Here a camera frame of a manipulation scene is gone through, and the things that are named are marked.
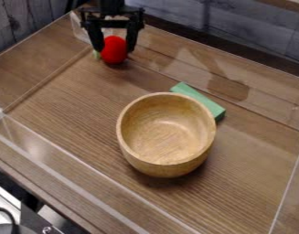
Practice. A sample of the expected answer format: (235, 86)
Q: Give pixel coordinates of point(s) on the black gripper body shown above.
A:
(95, 17)

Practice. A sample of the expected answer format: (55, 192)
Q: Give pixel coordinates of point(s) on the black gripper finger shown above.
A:
(96, 36)
(131, 36)

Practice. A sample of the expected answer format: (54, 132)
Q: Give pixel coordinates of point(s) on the red plush fruit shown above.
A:
(114, 53)

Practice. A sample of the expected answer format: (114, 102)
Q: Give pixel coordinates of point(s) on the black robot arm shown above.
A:
(111, 4)

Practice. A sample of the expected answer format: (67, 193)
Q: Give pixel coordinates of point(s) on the green rectangular block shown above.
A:
(185, 89)

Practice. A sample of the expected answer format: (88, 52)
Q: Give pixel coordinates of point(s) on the wooden bowl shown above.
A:
(166, 132)

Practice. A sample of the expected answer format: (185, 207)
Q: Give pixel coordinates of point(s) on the black metal bracket with screw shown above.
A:
(50, 220)

